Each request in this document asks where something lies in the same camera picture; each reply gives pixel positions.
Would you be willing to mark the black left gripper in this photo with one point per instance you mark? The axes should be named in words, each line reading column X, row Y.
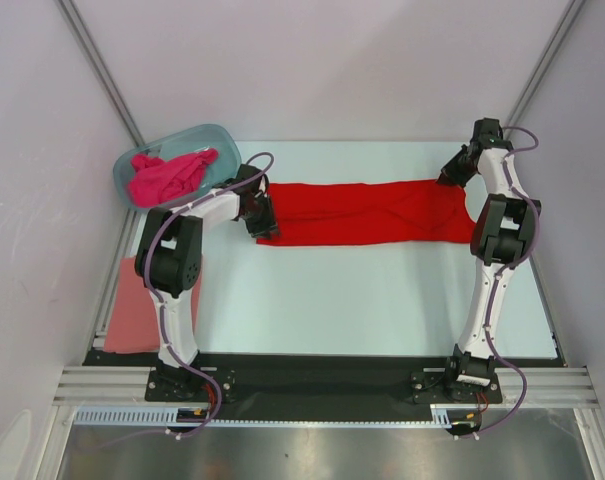
column 268, row 224

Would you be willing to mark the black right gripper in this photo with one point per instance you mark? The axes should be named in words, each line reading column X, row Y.
column 450, row 175

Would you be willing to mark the red t-shirt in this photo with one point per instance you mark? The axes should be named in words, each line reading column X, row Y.
column 357, row 214

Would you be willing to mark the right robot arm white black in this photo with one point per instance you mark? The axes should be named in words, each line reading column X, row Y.
column 504, row 237

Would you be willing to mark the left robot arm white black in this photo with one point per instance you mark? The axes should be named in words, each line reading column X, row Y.
column 169, row 256

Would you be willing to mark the teal plastic basin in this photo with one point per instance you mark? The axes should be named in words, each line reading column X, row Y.
column 184, row 142

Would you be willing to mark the magenta crumpled t-shirt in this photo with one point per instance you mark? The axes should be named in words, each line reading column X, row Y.
column 156, row 181

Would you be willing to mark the folded pink t-shirt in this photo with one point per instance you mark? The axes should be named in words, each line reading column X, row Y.
column 133, row 326

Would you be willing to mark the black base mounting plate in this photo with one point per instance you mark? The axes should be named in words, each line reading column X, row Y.
column 304, row 388

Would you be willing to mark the aluminium frame rail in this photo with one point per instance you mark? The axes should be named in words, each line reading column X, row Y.
column 101, row 386

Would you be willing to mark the white slotted cable duct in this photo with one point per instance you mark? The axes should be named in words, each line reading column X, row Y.
column 140, row 416

